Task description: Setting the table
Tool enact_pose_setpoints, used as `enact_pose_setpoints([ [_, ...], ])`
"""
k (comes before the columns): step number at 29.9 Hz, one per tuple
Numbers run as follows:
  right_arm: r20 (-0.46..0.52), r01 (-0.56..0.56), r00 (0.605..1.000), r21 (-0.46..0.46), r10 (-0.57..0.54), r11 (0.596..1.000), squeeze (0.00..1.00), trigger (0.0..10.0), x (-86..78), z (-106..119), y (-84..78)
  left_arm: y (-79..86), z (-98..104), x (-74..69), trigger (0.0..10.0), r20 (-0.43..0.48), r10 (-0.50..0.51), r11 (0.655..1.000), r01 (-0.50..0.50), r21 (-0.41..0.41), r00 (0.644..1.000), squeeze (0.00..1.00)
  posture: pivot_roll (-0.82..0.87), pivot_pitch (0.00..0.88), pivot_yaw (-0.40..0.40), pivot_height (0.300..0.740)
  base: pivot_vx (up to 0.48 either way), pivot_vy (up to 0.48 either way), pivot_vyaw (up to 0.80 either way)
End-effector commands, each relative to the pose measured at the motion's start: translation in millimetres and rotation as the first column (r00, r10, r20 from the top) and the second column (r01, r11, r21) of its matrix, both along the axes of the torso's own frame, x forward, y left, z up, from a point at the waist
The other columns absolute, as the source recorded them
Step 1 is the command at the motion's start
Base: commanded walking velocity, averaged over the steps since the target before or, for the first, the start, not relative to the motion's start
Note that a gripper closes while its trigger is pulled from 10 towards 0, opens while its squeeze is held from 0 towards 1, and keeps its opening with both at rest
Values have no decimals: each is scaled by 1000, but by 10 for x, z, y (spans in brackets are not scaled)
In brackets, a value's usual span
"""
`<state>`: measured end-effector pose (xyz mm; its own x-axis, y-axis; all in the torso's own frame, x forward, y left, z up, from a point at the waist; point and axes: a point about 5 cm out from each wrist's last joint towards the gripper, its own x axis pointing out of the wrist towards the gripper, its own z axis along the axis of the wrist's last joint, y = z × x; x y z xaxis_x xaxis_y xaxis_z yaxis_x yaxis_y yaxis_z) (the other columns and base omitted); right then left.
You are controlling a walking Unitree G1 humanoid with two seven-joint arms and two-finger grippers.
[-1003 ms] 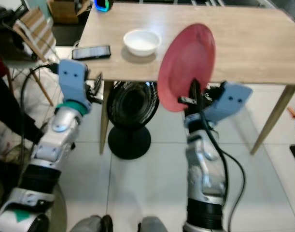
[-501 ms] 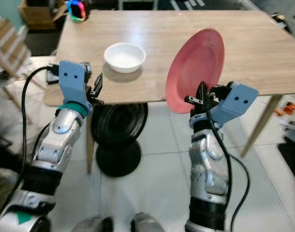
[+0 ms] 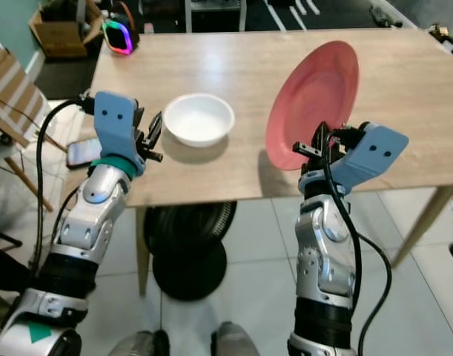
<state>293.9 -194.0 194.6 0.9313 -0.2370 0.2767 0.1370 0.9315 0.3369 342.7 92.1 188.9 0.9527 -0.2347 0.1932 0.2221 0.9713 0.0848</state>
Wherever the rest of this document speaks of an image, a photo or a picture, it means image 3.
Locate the red plate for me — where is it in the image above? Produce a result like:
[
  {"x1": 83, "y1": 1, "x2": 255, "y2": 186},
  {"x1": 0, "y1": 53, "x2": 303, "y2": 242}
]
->
[{"x1": 265, "y1": 41, "x2": 361, "y2": 172}]

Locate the white bowl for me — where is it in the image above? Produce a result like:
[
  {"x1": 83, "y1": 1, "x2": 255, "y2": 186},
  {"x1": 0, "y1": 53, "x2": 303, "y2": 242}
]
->
[{"x1": 164, "y1": 93, "x2": 237, "y2": 148}]

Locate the black smartphone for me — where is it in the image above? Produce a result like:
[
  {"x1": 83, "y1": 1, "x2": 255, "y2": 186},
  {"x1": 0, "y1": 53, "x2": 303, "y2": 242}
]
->
[{"x1": 65, "y1": 136, "x2": 103, "y2": 168}]

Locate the black speaker with rainbow light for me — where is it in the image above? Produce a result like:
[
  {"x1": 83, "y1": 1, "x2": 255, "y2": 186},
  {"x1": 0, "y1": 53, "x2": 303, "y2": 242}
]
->
[{"x1": 102, "y1": 15, "x2": 139, "y2": 57}]

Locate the wooden table leg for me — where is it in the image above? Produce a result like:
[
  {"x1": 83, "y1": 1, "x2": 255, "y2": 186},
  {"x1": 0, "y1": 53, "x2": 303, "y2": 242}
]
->
[
  {"x1": 135, "y1": 208, "x2": 152, "y2": 297},
  {"x1": 391, "y1": 185, "x2": 452, "y2": 268}
]

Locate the brown white striped cushion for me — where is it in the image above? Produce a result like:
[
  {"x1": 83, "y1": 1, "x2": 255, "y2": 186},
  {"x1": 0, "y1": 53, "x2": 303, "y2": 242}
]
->
[{"x1": 0, "y1": 48, "x2": 44, "y2": 139}]

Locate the wooden leg chair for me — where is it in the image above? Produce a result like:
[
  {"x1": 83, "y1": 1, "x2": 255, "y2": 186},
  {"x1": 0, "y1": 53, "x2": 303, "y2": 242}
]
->
[{"x1": 0, "y1": 52, "x2": 50, "y2": 213}]

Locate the brown cardboard box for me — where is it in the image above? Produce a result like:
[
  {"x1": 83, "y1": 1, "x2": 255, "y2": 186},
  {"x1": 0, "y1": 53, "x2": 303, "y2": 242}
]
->
[{"x1": 29, "y1": 2, "x2": 108, "y2": 59}]

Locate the black trouser leg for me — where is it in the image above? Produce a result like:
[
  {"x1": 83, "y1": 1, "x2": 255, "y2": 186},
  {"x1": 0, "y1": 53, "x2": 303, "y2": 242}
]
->
[{"x1": 0, "y1": 243, "x2": 50, "y2": 295}]

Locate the grey left robot foot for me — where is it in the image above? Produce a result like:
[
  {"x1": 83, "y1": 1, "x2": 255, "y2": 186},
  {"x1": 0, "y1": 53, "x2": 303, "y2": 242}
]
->
[{"x1": 108, "y1": 329, "x2": 172, "y2": 356}]

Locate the grey robot foot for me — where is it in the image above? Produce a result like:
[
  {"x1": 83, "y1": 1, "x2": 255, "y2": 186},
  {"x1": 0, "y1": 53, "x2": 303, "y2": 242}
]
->
[
  {"x1": 211, "y1": 322, "x2": 273, "y2": 356},
  {"x1": 108, "y1": 329, "x2": 172, "y2": 356}
]

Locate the grey right robot foot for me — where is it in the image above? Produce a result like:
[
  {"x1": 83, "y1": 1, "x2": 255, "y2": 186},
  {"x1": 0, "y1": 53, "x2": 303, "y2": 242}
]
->
[{"x1": 211, "y1": 322, "x2": 273, "y2": 356}]

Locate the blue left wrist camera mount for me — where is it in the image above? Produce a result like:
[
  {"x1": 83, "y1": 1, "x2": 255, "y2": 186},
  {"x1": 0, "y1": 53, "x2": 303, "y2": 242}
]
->
[{"x1": 93, "y1": 90, "x2": 148, "y2": 177}]

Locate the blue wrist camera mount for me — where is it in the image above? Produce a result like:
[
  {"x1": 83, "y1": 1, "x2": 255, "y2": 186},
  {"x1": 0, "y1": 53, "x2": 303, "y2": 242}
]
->
[
  {"x1": 93, "y1": 90, "x2": 148, "y2": 177},
  {"x1": 298, "y1": 122, "x2": 411, "y2": 197}
]

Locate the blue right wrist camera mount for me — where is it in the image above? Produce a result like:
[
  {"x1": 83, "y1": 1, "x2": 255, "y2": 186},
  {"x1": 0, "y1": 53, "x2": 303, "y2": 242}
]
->
[{"x1": 298, "y1": 122, "x2": 411, "y2": 197}]

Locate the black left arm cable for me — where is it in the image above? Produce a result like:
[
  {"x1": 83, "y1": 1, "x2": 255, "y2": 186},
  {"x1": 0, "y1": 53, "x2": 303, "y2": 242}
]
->
[{"x1": 35, "y1": 92, "x2": 102, "y2": 277}]

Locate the white metal frame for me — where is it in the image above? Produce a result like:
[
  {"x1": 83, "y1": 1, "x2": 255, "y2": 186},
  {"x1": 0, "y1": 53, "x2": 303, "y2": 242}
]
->
[{"x1": 185, "y1": 0, "x2": 248, "y2": 33}]

